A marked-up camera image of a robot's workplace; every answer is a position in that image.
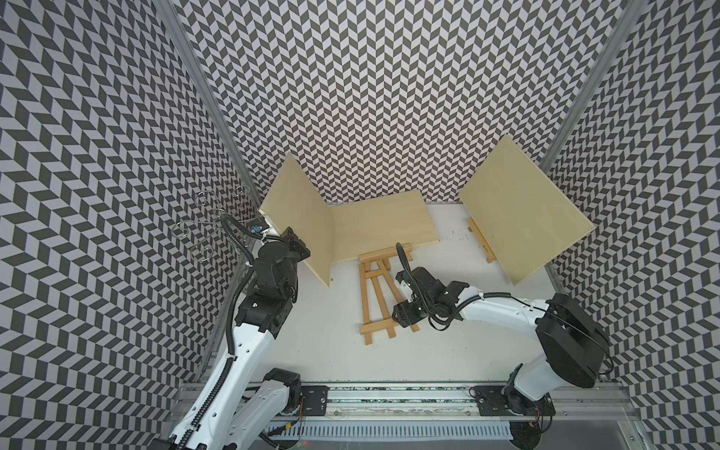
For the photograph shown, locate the small wooden easel piece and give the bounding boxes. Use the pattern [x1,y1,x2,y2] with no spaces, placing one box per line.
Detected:
[358,247,405,346]

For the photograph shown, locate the plywood board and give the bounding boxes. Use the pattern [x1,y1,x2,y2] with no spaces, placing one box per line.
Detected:
[260,154,334,287]
[329,189,440,264]
[459,136,596,284]

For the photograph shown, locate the wooden easel frame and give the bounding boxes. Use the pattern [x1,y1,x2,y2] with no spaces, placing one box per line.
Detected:
[467,217,497,264]

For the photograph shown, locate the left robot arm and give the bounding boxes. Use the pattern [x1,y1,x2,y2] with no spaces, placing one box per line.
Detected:
[150,228,311,449]

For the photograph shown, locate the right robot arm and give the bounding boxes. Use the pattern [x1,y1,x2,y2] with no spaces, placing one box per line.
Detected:
[392,267,611,418]

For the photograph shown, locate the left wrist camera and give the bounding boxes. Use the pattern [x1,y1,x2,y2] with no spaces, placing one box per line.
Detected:
[247,217,271,236]

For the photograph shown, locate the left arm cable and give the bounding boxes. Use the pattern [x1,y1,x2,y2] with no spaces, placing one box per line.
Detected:
[173,212,266,450]

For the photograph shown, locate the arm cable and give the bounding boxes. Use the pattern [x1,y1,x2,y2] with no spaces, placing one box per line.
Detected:
[394,243,614,378]
[173,212,266,450]

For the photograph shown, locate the wire mug tree stand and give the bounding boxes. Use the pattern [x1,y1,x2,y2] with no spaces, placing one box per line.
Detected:
[171,189,249,263]

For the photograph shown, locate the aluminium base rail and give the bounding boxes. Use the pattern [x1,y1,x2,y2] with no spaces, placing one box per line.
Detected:
[268,382,644,446]

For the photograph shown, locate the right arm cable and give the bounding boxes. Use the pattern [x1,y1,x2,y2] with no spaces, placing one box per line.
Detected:
[394,243,614,378]

